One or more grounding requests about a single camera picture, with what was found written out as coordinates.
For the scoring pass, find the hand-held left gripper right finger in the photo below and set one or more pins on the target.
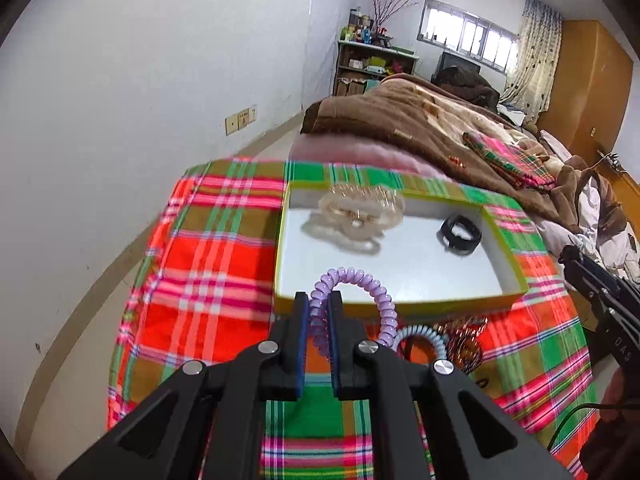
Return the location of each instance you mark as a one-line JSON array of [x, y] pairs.
[[334, 340]]

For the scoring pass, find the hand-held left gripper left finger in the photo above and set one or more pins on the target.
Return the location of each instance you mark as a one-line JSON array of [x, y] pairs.
[[300, 330]]

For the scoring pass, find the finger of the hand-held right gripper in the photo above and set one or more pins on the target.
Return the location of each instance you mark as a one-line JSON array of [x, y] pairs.
[[582, 270]]

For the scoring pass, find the shallow yellow-green box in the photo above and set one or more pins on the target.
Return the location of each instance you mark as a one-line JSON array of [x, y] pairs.
[[400, 270]]

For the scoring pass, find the white rumpled bedding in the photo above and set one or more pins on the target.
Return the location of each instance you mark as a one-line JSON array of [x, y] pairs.
[[590, 205]]

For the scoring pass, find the wooden nightstand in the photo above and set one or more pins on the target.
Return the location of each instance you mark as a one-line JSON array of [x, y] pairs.
[[622, 170]]

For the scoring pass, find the plaid bed cloth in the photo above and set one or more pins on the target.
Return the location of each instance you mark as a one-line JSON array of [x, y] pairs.
[[200, 285]]

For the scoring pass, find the clear hair claw clip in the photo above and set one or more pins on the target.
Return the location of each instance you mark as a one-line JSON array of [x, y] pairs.
[[350, 210]]

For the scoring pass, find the folded plaid cloth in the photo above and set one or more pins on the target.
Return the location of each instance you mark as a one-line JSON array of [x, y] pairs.
[[505, 160]]

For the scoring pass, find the black wide hair band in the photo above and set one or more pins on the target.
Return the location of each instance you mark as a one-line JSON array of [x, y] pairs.
[[446, 232]]

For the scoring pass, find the small red ornament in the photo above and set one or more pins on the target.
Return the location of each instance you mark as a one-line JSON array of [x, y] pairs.
[[457, 161]]

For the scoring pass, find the wooden wardrobe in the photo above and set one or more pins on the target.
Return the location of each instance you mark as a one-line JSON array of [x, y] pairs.
[[585, 85]]

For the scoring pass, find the pink bed sheet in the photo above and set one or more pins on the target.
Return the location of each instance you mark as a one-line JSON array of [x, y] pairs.
[[350, 150]]

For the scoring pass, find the patterned curtain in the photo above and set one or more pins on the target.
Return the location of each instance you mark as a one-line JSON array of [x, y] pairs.
[[535, 60]]

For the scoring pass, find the dark brown coat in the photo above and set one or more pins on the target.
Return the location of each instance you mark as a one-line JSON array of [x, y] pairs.
[[465, 85]]

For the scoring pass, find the brown fleece blanket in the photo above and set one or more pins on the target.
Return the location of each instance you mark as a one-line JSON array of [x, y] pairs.
[[400, 110]]

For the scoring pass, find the dark television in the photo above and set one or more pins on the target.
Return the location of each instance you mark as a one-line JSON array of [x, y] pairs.
[[457, 62]]

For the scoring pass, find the barred window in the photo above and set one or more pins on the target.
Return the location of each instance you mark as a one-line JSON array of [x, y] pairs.
[[465, 35]]

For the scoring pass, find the wooden shelf unit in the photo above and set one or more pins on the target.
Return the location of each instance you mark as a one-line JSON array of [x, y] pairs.
[[375, 60]]

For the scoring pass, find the group of bottles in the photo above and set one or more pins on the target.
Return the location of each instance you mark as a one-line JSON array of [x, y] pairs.
[[362, 30]]

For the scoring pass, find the pink flower branches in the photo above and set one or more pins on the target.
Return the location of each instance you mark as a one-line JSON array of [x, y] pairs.
[[387, 7]]

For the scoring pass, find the wall socket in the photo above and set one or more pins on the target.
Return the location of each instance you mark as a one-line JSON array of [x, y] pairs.
[[240, 121]]

